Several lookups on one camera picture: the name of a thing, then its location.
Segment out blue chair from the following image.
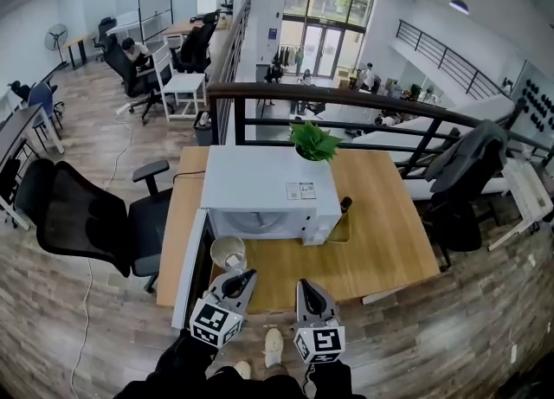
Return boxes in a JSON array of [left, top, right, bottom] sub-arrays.
[[27, 80, 66, 131]]

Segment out standing fan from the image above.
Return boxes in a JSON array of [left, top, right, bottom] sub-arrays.
[[45, 23, 69, 66]]

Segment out white microwave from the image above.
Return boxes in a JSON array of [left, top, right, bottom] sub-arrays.
[[171, 145, 344, 330]]

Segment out white floor cable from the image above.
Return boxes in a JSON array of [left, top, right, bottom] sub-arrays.
[[68, 112, 133, 389]]

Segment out clothes rack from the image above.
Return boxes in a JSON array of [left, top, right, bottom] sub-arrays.
[[274, 44, 306, 68]]

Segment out clear glass cup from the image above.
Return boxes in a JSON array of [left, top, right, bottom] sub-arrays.
[[209, 235, 248, 273]]

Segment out white slatted chair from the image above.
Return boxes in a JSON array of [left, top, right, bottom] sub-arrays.
[[487, 158, 554, 253]]

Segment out dark desk with white legs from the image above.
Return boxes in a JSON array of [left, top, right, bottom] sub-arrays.
[[0, 101, 66, 231]]

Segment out black high-back office chair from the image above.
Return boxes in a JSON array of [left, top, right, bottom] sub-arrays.
[[102, 35, 175, 125]]

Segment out black mesh office chair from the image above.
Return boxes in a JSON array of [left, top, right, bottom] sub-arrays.
[[14, 158, 175, 294]]

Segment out person's right forearm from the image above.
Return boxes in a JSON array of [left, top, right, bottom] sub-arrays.
[[302, 357, 369, 399]]

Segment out glass entrance door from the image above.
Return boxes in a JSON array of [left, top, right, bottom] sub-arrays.
[[302, 24, 346, 78]]

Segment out black chair under jacket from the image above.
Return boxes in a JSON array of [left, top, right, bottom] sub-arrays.
[[422, 128, 510, 272]]

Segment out white board with black items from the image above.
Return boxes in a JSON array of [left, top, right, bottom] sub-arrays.
[[510, 59, 554, 147]]

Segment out black balcony railing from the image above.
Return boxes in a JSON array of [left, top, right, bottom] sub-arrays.
[[205, 0, 554, 182]]

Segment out black microwave power cable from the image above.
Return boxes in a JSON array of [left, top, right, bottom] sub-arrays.
[[172, 169, 207, 185]]

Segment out wooden desk with black legs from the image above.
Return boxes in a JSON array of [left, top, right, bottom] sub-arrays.
[[60, 31, 101, 70]]

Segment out grey jacket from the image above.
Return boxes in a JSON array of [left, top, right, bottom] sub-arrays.
[[425, 119, 509, 194]]

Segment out black office chair with headrest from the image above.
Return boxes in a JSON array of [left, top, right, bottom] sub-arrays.
[[174, 10, 218, 74]]

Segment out person's white right shoe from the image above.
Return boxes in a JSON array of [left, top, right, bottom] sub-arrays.
[[263, 327, 285, 369]]

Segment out black stair railing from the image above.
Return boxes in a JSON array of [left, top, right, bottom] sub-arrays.
[[396, 18, 512, 101]]

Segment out white wooden chair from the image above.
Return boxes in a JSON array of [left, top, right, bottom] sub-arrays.
[[151, 42, 208, 123]]

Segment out dark waste bin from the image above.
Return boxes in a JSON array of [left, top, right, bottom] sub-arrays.
[[192, 111, 214, 147]]

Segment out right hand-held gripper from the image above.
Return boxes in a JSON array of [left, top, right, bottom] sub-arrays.
[[293, 278, 346, 364]]

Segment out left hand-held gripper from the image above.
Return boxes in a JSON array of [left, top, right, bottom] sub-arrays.
[[189, 268, 259, 350]]

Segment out potted green plant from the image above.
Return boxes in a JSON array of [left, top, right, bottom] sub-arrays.
[[288, 120, 344, 164]]

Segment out person's left forearm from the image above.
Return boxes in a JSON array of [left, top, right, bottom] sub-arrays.
[[113, 328, 220, 399]]

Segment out person's legs in black trousers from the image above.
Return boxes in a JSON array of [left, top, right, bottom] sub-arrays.
[[203, 364, 312, 399]]

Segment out whiteboard on stand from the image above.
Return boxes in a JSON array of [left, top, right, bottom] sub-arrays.
[[137, 0, 175, 42]]

